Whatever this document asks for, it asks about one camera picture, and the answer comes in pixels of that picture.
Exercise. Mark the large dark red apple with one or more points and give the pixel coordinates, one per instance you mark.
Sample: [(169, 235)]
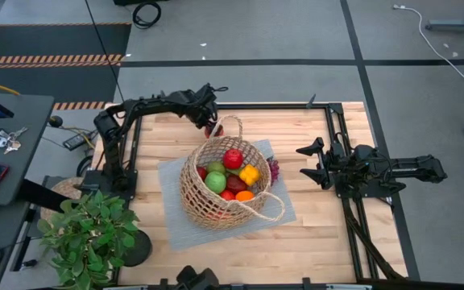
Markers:
[(236, 184)]

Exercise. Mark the green pear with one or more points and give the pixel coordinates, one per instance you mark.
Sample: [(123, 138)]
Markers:
[(216, 166)]

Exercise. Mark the yellow bell pepper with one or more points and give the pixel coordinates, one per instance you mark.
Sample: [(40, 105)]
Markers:
[(249, 175)]

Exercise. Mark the key bunch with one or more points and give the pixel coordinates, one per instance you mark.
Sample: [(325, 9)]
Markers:
[(12, 139)]

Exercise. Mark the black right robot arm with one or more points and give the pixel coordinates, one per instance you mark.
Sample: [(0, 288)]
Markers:
[(413, 167)]

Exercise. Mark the grey woven placemat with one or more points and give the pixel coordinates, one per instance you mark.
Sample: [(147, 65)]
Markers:
[(191, 233)]

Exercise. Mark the grey metal stand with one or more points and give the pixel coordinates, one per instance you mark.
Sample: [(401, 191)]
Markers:
[(457, 26)]

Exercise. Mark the purple grape bunch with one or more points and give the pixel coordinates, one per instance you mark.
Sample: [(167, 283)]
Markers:
[(273, 169)]

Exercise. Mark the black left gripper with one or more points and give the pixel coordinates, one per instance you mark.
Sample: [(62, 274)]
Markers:
[(200, 102)]

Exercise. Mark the black blocky device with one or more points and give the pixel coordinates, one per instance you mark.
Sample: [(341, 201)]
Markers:
[(197, 278)]

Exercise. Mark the red round tomato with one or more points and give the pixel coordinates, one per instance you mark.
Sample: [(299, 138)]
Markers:
[(232, 158)]

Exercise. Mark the red orange fruit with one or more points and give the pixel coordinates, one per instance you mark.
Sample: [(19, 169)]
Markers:
[(216, 215)]

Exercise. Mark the black hazard-striped floor mat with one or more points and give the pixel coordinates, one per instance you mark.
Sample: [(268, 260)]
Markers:
[(55, 40)]

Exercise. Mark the round woven mat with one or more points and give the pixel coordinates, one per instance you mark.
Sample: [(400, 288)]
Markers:
[(65, 187)]

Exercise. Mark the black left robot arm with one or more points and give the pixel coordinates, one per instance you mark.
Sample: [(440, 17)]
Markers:
[(135, 108)]

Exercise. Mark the orange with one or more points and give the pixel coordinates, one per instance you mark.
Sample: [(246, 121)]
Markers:
[(244, 196)]

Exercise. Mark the grey desk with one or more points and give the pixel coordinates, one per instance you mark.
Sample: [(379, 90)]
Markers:
[(30, 121)]

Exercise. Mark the small red apple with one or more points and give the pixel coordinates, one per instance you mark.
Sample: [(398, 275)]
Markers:
[(226, 195)]

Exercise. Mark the black plant pot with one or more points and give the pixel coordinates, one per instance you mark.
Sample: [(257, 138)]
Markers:
[(137, 249)]

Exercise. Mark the green potted plant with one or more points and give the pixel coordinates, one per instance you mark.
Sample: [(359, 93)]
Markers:
[(91, 241)]

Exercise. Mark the black aluminium table frame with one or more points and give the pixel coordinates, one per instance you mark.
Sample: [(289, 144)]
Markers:
[(296, 106)]

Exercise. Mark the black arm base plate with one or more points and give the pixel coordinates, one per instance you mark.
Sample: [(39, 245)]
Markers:
[(369, 192), (95, 179)]

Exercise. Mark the green apple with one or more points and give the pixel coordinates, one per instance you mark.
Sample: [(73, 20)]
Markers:
[(215, 182)]

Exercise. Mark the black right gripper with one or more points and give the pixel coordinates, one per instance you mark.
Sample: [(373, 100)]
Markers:
[(336, 167)]

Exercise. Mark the black power adapter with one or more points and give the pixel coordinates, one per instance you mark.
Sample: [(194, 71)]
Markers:
[(78, 140)]

